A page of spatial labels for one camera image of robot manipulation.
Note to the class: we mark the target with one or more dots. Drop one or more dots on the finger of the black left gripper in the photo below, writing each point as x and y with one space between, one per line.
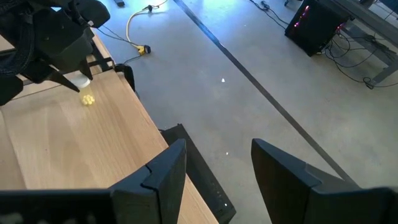
63 81
86 69

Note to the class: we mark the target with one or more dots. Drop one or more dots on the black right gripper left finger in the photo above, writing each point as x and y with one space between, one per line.
161 186

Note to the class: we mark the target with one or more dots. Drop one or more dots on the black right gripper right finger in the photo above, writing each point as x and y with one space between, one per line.
283 183

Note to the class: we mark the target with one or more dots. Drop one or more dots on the pale yellow pill bottle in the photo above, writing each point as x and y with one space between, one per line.
81 83

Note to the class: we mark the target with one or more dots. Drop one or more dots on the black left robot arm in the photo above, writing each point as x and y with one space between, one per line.
12 18

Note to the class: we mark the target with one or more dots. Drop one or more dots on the black computer tower pink lights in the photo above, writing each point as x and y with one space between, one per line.
314 28

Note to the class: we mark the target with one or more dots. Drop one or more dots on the black aluminium rig frame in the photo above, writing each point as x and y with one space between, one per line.
202 174

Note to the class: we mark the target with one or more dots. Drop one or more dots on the wooden shelf black metal frame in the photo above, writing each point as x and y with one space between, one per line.
77 149

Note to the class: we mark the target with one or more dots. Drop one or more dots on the grey metal desk frame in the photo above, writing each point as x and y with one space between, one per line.
377 28

